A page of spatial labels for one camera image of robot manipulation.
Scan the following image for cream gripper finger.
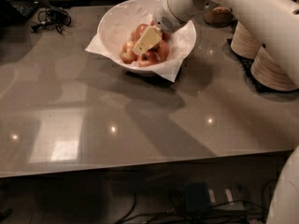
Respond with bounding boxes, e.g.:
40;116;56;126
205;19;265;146
132;25;163;55

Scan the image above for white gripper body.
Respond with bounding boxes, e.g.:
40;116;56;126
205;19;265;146
152;0;186;34

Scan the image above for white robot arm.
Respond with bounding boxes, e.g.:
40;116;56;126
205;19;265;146
133;0;299;224

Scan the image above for white bowl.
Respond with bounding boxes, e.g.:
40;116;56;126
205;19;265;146
96;0;197;77

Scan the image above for white paper liner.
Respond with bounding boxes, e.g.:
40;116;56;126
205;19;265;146
85;0;194;83

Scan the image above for glass jar with grains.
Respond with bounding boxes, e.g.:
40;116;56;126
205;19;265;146
204;7;234;26

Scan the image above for back paper plate stack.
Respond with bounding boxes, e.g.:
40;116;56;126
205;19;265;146
231;21;261;60

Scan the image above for paper plate stack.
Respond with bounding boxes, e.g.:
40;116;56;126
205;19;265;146
250;47;298;91
231;21;261;60

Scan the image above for black mat under plates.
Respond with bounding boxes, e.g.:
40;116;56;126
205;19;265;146
225;38;275;94

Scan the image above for front paper plate stack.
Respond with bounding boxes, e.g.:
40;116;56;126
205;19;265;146
250;47;298;91

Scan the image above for black laptop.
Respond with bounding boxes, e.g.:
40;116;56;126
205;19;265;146
0;0;40;21

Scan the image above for dark power box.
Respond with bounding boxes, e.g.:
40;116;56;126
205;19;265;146
184;183;211;212

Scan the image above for black cable bundle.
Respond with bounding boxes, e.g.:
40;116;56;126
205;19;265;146
31;7;73;35

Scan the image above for floor cables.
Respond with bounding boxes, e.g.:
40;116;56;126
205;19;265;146
114;179;278;224

